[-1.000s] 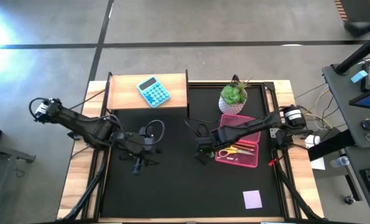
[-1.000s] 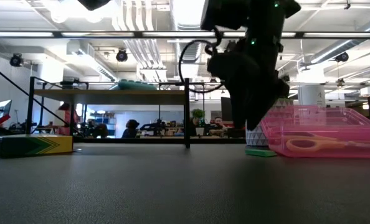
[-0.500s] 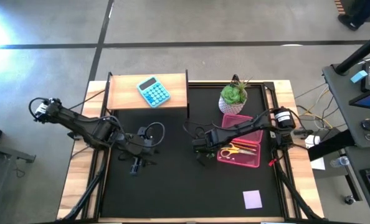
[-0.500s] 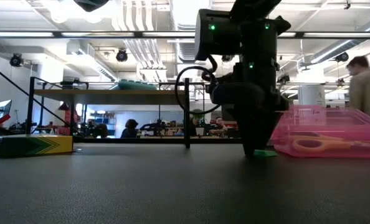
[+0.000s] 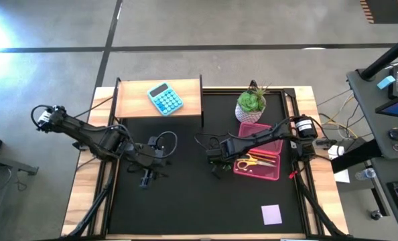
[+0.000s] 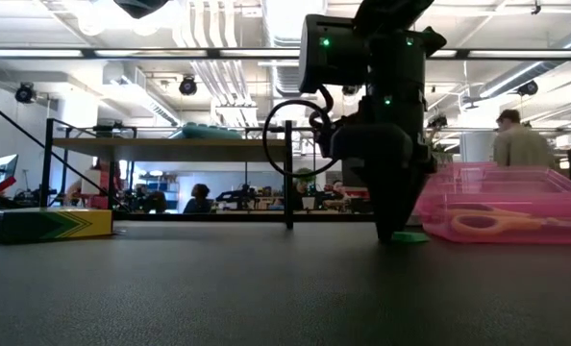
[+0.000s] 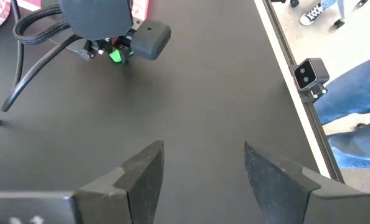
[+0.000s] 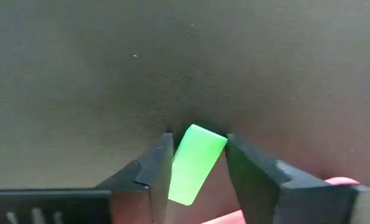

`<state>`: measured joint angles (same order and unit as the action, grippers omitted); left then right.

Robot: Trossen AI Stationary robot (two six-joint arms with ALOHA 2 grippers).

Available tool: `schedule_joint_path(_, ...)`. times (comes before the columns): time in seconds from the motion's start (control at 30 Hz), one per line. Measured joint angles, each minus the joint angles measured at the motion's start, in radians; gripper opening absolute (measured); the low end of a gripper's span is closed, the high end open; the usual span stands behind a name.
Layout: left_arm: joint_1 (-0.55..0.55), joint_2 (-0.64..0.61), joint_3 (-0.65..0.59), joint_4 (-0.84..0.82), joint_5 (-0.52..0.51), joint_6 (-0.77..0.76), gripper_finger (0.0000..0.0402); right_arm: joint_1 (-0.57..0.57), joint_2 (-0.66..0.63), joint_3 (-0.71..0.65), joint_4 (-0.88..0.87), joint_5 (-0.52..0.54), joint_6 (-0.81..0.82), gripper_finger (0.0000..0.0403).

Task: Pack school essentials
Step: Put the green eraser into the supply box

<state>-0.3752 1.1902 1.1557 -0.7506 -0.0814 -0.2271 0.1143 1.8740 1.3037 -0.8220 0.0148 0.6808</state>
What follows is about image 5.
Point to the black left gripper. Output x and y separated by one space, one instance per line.
148 157

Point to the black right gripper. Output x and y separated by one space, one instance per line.
224 152

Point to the pink plastic pencil case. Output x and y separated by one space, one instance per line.
274 174

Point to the purple sticky note pad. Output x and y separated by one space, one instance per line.
271 214

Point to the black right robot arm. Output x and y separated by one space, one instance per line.
269 134

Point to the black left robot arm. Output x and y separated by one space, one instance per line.
85 132

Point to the black table mat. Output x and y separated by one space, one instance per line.
145 227

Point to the red tape piece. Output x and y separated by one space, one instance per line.
292 174

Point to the succulent in white pot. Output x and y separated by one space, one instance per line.
251 103

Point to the teal calculator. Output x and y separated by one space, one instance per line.
165 99

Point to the white power block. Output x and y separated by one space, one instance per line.
336 152

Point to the white paper sheet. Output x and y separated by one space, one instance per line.
342 176

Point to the black desk support bar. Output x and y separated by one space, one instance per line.
356 155

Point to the clear water bottle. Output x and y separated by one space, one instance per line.
366 174

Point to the black caster wheel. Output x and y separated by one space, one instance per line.
376 215

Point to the grey side desk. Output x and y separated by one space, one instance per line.
370 100

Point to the black computer mouse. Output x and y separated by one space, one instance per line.
397 134

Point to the blue sticky note pad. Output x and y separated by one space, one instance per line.
386 82

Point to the black slanted pole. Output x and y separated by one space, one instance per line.
386 57

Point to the wooden shelf with black frame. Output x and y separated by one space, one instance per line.
132 100

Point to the black table-level camera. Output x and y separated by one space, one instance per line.
253 83

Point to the black aluminium table frame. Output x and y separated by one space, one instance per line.
296 107

